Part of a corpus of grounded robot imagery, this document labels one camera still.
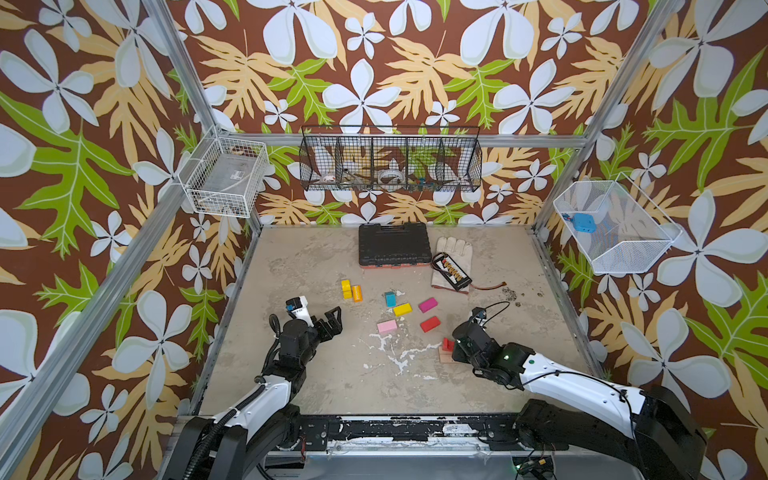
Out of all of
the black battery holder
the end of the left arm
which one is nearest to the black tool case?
the black battery holder

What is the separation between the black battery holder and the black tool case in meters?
0.04

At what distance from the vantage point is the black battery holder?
1032mm

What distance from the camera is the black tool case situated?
1.06m
